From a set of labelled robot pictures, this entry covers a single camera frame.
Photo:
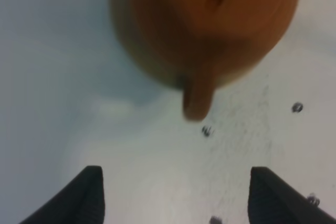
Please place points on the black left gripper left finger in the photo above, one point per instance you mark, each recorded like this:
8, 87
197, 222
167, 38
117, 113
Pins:
80, 201

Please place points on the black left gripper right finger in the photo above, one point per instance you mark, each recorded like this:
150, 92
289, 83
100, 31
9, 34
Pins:
272, 200

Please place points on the brown clay teapot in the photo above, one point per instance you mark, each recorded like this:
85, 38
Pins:
199, 45

